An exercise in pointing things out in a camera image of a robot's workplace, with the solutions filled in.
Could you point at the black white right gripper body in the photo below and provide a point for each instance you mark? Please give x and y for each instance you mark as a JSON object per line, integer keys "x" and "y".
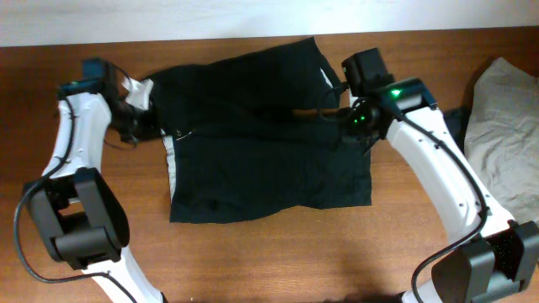
{"x": 343, "y": 113}

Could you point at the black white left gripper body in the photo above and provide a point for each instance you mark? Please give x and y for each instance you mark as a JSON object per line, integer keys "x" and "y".
{"x": 137, "y": 124}

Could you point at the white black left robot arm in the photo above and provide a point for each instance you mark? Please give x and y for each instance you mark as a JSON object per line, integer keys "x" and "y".
{"x": 79, "y": 219}

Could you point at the dark blue cloth piece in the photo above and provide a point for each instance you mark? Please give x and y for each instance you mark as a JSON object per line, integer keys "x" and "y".
{"x": 456, "y": 121}

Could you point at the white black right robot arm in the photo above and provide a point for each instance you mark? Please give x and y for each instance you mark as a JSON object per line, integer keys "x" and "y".
{"x": 489, "y": 255}

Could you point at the grey crumpled garment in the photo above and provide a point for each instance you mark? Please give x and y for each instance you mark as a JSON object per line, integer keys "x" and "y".
{"x": 501, "y": 142}

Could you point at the black shorts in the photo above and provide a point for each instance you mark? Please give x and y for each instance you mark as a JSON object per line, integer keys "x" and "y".
{"x": 236, "y": 149}

